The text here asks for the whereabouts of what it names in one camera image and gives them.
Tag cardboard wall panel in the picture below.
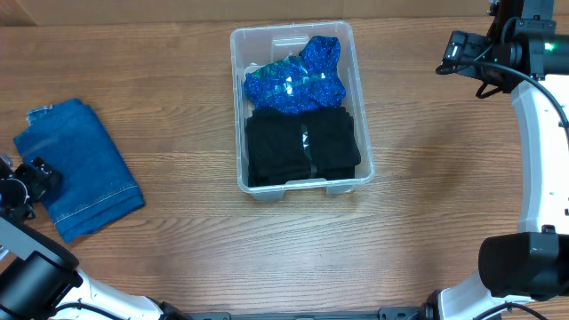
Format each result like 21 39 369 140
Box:
1 0 490 26

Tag clear plastic storage bin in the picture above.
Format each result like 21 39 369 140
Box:
229 20 375 201

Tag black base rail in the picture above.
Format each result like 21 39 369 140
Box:
186 307 421 320

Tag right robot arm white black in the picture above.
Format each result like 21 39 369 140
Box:
379 0 568 319

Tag black cloth with band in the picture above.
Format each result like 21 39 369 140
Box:
244 107 361 187

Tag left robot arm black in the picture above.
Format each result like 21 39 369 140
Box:
1 156 188 320

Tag shiny blue sequin cloth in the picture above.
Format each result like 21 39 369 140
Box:
244 36 346 115

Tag blue denim cloth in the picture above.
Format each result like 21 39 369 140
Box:
13 99 146 243

